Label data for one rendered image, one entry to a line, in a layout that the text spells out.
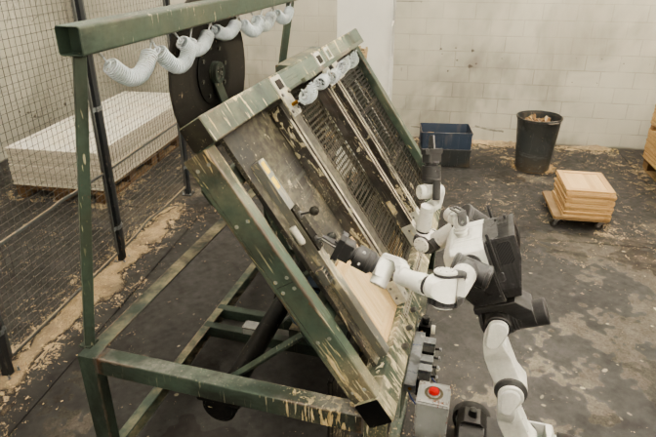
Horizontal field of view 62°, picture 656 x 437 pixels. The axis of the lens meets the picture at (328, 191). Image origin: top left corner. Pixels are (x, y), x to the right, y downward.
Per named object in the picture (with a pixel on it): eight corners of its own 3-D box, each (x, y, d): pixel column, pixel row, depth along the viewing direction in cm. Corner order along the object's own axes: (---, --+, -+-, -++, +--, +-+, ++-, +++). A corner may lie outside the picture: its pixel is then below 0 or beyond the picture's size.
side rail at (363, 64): (422, 188, 394) (435, 181, 390) (341, 55, 373) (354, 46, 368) (424, 184, 401) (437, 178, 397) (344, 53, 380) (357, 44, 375)
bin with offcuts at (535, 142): (557, 178, 634) (568, 123, 608) (512, 175, 643) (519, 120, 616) (550, 161, 681) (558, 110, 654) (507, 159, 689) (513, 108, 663)
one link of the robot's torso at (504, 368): (528, 381, 258) (512, 297, 243) (530, 410, 243) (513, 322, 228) (495, 382, 263) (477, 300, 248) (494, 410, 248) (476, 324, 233)
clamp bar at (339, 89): (415, 233, 325) (452, 218, 314) (307, 59, 301) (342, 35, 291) (417, 225, 334) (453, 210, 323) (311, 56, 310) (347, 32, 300)
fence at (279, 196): (379, 357, 228) (387, 354, 226) (250, 166, 209) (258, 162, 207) (381, 349, 232) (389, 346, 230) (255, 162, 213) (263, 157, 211)
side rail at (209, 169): (352, 405, 208) (377, 398, 203) (183, 163, 186) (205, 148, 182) (356, 394, 213) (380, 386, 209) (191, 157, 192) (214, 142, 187)
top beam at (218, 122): (194, 155, 183) (216, 142, 179) (177, 130, 181) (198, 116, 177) (351, 48, 377) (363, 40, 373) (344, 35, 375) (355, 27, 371)
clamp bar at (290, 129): (392, 308, 257) (438, 292, 247) (251, 91, 234) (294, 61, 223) (396, 297, 266) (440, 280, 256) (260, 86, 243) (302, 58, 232)
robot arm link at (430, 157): (448, 148, 254) (447, 174, 256) (431, 147, 261) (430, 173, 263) (430, 149, 246) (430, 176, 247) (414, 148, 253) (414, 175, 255)
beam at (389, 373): (369, 429, 210) (393, 422, 206) (352, 406, 208) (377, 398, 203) (431, 197, 404) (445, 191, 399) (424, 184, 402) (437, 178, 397)
